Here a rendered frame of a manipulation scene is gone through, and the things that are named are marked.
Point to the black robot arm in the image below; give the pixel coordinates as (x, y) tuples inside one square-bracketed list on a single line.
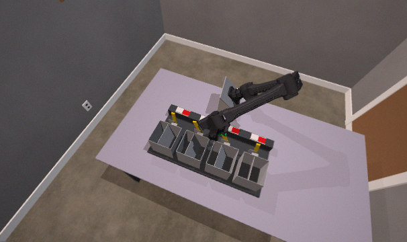
[(286, 86)]

